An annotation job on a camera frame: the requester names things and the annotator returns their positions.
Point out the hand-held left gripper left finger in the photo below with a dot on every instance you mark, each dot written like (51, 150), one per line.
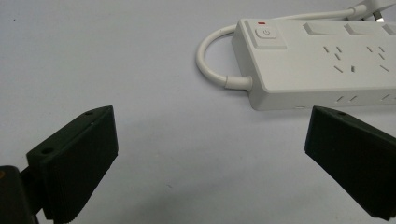
(74, 158)

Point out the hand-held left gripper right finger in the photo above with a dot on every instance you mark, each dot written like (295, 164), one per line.
(355, 155)

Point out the white power strip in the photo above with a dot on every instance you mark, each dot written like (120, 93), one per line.
(311, 71)

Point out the white plug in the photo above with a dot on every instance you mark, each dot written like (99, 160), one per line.
(375, 7)

